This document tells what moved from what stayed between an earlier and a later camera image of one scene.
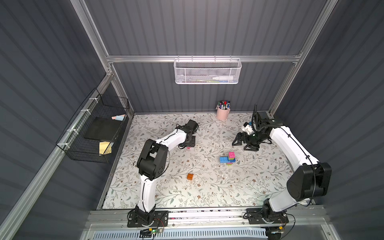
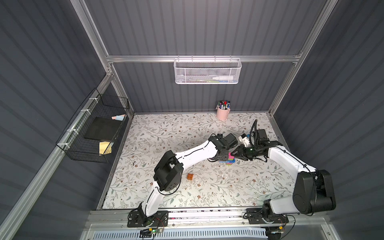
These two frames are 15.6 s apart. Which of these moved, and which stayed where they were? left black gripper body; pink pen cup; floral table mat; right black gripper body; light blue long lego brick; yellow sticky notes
Moved: left black gripper body; right black gripper body
Stayed: floral table mat; light blue long lego brick; yellow sticky notes; pink pen cup
